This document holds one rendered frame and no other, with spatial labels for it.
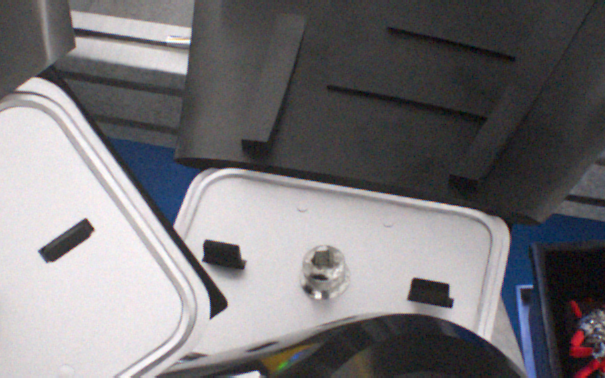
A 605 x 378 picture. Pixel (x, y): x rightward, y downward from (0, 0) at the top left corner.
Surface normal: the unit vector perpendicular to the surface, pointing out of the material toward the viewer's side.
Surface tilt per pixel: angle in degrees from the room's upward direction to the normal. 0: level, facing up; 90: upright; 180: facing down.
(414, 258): 0
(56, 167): 48
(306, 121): 2
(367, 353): 62
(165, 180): 90
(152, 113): 90
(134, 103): 90
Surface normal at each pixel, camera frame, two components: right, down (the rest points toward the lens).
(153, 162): -0.25, 0.77
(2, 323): 0.05, 0.16
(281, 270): -0.06, -0.61
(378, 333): 0.41, -0.75
